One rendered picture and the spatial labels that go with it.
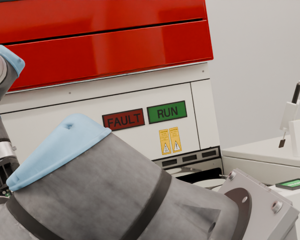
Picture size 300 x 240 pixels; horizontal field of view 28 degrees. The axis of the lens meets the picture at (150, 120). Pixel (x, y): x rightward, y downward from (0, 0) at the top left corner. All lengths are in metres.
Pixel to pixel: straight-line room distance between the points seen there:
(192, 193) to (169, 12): 1.02
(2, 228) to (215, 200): 0.23
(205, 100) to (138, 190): 1.10
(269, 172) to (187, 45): 0.41
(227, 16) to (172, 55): 1.88
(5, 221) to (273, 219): 0.28
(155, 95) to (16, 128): 0.39
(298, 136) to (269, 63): 2.17
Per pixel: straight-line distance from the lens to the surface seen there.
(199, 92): 1.71
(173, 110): 1.67
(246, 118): 3.52
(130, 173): 0.64
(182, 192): 0.67
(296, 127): 1.45
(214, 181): 1.63
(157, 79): 1.66
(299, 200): 1.13
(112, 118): 1.61
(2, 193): 1.35
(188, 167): 1.69
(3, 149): 1.38
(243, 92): 3.51
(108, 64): 1.56
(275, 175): 1.52
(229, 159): 1.71
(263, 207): 0.64
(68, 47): 1.54
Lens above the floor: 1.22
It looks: 5 degrees down
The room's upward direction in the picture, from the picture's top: 9 degrees counter-clockwise
